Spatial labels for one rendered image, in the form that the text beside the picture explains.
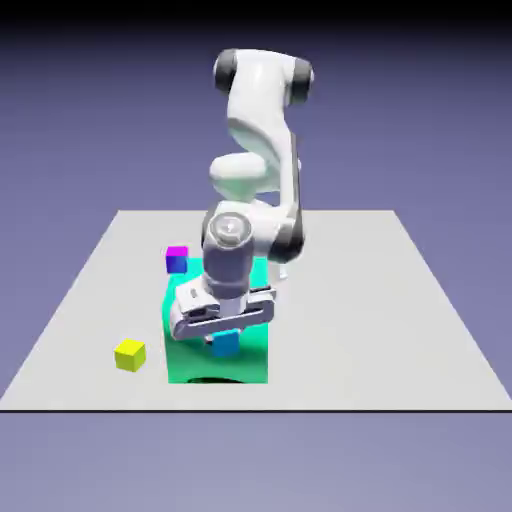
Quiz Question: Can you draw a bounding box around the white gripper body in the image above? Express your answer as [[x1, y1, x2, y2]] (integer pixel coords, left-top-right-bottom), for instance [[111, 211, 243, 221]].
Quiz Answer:
[[169, 292, 277, 342]]

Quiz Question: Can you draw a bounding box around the small blue cube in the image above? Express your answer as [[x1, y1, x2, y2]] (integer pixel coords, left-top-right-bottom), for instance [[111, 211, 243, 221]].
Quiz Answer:
[[210, 329, 241, 358]]

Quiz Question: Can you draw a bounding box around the small magenta cube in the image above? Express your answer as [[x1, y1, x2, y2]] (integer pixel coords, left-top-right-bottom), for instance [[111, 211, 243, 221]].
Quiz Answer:
[[165, 245, 190, 275]]

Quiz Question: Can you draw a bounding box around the small yellow cube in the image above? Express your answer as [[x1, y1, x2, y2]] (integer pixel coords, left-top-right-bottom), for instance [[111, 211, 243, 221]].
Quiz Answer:
[[113, 338, 147, 374]]

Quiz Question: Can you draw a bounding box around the large green box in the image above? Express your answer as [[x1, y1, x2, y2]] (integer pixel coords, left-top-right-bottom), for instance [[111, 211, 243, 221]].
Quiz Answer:
[[160, 257, 270, 386]]

